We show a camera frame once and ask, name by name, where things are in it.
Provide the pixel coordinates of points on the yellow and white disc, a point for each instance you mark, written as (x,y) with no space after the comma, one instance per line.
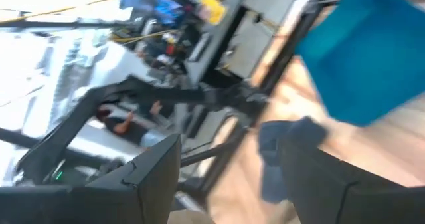
(212,9)

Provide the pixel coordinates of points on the blue denim cap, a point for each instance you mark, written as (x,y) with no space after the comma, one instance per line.
(282,134)

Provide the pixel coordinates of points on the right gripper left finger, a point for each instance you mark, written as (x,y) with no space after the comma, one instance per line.
(149,190)

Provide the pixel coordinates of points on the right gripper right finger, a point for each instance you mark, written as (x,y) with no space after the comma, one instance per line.
(315,190)

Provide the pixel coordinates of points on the black side desk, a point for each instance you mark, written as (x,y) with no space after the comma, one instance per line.
(212,58)

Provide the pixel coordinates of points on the computer monitor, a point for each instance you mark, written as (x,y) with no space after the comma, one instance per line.
(166,9)

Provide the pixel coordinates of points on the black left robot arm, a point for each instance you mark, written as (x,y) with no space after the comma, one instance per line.
(166,96)

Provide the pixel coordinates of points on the black metal table frame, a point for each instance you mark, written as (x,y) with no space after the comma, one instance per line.
(285,48)

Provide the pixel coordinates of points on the blue plastic bin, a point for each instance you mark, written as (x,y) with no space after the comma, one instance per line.
(365,58)

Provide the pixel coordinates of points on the person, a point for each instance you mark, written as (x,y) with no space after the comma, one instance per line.
(116,126)

